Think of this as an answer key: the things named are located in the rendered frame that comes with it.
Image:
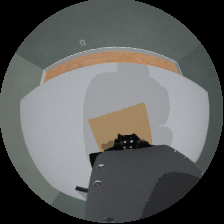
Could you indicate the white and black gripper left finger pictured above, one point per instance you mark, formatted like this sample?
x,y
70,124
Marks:
x,y
118,145

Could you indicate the black die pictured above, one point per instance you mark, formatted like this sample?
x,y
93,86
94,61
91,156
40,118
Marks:
x,y
128,141

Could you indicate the tan square mat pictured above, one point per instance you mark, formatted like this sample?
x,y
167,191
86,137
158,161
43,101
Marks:
x,y
128,121

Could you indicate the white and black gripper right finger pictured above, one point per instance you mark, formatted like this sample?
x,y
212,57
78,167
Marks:
x,y
140,144

